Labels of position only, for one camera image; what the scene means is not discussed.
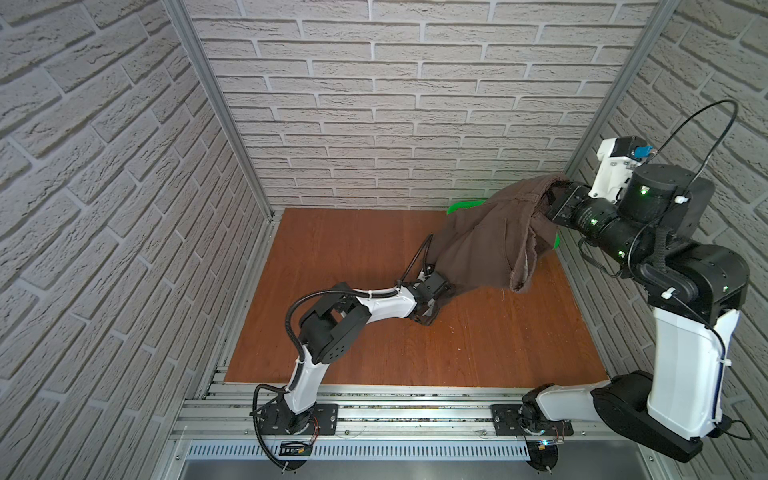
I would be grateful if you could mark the green plastic basket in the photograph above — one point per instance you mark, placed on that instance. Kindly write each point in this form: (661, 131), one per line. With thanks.
(461, 205)

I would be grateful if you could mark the small black electronics box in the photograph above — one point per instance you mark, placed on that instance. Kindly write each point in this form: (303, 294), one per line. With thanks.
(295, 449)

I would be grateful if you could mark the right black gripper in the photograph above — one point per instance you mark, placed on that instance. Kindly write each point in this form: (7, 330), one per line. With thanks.
(568, 214)

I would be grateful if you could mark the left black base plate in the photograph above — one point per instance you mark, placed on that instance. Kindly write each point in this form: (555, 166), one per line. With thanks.
(278, 419)

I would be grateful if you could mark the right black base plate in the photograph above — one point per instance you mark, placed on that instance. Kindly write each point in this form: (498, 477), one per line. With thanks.
(510, 419)

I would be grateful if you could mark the brown trousers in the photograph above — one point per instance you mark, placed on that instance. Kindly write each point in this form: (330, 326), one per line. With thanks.
(498, 243)

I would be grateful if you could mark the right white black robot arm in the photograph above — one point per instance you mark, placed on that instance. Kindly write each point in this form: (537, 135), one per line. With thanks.
(696, 292)

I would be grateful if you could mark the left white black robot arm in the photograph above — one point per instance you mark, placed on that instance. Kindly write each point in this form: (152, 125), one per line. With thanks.
(323, 326)

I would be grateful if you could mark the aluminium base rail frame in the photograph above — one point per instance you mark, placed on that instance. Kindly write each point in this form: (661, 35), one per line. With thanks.
(378, 423)

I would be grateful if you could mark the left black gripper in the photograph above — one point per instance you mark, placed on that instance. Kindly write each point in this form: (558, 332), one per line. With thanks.
(432, 309)

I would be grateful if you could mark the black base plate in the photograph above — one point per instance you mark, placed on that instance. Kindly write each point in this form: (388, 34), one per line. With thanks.
(510, 419)
(278, 419)

